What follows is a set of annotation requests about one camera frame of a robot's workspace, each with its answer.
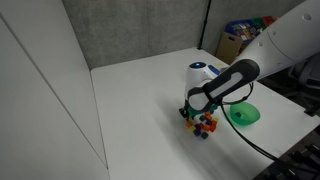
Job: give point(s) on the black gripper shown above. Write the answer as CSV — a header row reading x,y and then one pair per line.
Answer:
x,y
185,111

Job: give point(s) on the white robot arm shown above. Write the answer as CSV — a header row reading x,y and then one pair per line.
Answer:
x,y
286,43

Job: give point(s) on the orange cube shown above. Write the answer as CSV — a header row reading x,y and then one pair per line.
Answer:
x,y
207,127
189,123
208,116

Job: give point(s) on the yellow cube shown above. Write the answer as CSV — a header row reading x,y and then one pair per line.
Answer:
x,y
191,128
216,119

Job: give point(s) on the purple cube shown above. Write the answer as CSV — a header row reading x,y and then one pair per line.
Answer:
x,y
196,126
197,132
208,122

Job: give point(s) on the dark green cube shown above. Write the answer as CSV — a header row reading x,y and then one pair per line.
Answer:
x,y
202,117
238,115
204,135

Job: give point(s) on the red cube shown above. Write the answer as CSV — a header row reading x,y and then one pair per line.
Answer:
x,y
212,128
201,125
213,123

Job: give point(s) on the green plastic bowl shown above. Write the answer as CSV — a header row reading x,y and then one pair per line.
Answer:
x,y
250,116

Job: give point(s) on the brown cardboard box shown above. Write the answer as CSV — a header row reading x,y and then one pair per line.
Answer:
x,y
228,46

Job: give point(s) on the black stand pole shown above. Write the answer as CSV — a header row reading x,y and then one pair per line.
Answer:
x,y
204,25

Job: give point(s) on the colourful toy box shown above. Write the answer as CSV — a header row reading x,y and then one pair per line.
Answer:
x,y
248,30

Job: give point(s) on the black office chair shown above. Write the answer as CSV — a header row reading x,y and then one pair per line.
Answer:
x,y
308,76

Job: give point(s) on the green wrist mount plate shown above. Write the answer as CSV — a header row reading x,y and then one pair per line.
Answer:
x,y
192,109

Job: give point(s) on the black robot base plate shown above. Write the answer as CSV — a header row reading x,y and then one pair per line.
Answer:
x,y
300,163

